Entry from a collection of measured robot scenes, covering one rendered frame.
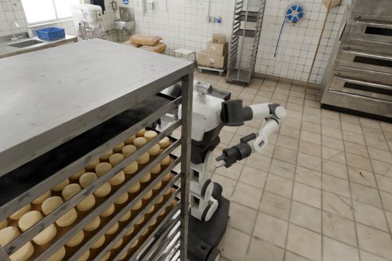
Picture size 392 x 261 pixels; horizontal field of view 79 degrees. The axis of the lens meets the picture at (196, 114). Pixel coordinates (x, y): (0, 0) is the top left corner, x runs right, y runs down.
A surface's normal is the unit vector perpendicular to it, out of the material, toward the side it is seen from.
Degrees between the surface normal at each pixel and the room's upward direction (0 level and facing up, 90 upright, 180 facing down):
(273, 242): 0
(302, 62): 90
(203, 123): 90
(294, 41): 90
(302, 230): 0
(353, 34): 90
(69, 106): 0
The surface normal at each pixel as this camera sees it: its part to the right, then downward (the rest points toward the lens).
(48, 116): 0.04, -0.86
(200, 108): -0.36, -0.32
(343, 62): -0.41, 0.45
